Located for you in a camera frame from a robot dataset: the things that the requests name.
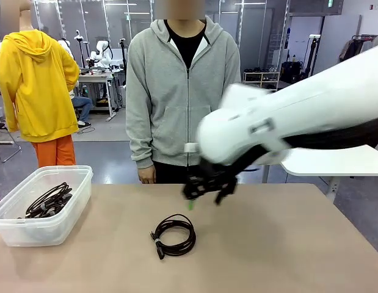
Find orange trousers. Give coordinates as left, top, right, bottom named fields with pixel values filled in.
left=31, top=134, right=77, bottom=168

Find black stand pole white top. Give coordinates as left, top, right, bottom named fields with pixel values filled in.
left=306, top=34, right=321, bottom=77

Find white robot workbench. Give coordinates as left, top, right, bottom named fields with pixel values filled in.
left=77, top=72, right=117, bottom=122

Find grey partition panel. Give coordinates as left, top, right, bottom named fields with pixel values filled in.
left=310, top=14, right=363, bottom=74

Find thin black cable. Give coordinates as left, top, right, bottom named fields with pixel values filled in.
left=150, top=213, right=197, bottom=261

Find seated person in jeans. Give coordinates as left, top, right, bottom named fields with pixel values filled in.
left=71, top=96, right=94, bottom=128

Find clothes rack with garments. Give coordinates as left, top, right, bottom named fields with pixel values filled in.
left=338, top=34, right=378, bottom=62

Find right arm black cable sleeve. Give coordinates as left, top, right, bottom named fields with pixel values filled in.
left=234, top=115, right=378, bottom=183

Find person's right hand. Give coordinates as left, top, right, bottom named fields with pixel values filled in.
left=138, top=167, right=157, bottom=185

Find large white table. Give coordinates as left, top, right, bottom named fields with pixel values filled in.
left=280, top=145, right=378, bottom=202

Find low shoe rack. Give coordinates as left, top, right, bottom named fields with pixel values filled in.
left=243, top=71, right=281, bottom=91

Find person's right forearm grey sleeve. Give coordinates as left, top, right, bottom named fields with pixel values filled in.
left=127, top=121, right=156, bottom=170

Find black cable grey tie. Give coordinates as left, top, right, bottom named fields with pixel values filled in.
left=25, top=181, right=73, bottom=218

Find beige mannequin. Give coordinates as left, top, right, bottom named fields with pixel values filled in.
left=1, top=0, right=35, bottom=33

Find black cases stack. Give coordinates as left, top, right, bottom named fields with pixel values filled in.
left=281, top=60, right=305, bottom=83

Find tripod with white head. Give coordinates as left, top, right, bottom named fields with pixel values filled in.
left=73, top=29, right=89, bottom=68

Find translucent plastic storage bin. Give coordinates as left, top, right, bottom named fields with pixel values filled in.
left=0, top=165, right=94, bottom=247

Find black tripod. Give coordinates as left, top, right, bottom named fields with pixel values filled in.
left=119, top=38, right=128, bottom=86

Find person in grey hoodie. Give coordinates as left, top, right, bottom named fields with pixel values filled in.
left=125, top=16, right=242, bottom=184

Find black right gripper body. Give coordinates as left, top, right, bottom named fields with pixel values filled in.
left=183, top=158, right=238, bottom=199

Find yellow hoodie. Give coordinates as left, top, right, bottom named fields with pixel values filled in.
left=0, top=29, right=81, bottom=143

